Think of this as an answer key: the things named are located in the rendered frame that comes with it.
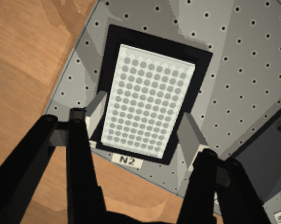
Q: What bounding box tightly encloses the grey flat base plate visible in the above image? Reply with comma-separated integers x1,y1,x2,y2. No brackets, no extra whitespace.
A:
43,0,281,199

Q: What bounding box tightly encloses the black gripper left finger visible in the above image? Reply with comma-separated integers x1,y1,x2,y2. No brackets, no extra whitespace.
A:
0,90,110,224

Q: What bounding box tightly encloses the black rectangular plate nest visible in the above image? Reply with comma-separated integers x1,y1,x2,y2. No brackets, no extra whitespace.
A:
90,24,213,166

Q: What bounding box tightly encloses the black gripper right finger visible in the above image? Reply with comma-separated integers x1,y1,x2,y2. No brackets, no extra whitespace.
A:
176,112,271,224

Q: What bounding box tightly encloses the dark grey rectangular frame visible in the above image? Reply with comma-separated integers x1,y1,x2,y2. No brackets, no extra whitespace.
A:
229,108,281,205

